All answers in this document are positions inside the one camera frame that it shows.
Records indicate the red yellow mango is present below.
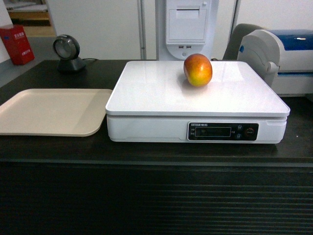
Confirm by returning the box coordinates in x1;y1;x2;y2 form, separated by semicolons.
183;53;213;87

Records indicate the white checkout scale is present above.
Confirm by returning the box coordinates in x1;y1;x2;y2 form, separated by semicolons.
106;61;290;143

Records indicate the beige plastic tray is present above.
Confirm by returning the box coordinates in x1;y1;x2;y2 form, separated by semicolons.
0;89;112;137

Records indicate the white receipt printer terminal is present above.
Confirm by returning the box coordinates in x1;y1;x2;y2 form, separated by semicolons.
155;0;219;61

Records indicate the black barcode scanner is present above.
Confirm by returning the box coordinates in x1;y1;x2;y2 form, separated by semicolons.
53;34;86;73

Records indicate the white vertical pole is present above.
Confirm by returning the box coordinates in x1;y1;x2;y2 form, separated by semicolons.
137;0;147;60

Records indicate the white blue label printer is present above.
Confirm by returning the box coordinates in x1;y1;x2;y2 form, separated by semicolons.
237;29;313;96

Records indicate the wooden pallet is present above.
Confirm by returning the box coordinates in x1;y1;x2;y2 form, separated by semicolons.
4;0;56;37

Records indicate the red box on floor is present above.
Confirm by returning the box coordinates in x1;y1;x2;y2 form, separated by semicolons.
0;24;35;65

